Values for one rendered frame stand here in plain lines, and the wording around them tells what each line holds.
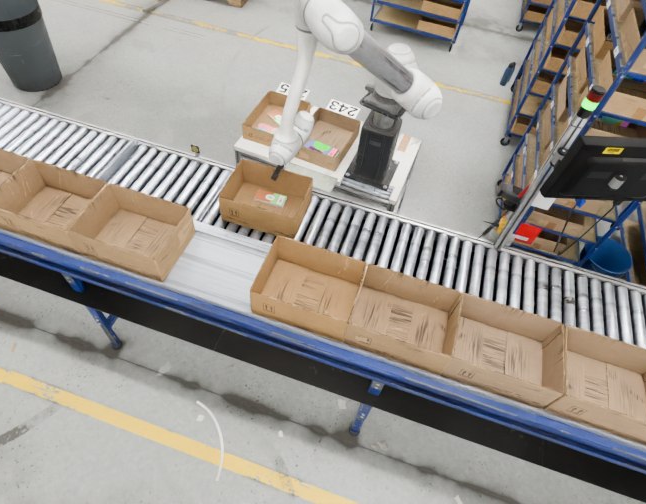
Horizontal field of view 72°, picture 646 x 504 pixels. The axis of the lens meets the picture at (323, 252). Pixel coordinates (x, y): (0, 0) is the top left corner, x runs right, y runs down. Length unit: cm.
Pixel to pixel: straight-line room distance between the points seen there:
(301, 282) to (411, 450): 119
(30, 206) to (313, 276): 134
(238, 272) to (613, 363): 158
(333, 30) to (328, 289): 99
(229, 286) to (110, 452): 117
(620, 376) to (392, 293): 95
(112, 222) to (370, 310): 123
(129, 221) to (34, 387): 118
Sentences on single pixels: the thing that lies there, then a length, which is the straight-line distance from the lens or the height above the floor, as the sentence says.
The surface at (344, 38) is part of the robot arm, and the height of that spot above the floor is 176.
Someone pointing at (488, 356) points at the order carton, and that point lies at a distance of 194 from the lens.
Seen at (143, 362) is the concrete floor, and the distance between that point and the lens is 282.
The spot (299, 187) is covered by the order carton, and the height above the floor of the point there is 83.
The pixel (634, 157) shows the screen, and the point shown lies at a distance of 201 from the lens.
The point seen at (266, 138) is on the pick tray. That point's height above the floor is 81.
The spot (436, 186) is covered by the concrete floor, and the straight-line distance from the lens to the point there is 376.
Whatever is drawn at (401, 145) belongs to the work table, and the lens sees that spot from 284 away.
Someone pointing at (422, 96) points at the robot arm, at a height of 142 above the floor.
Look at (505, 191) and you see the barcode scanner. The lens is 224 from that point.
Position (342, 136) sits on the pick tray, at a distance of 280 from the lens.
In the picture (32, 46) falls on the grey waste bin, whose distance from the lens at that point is 466.
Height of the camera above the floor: 250
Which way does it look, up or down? 53 degrees down
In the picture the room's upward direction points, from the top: 8 degrees clockwise
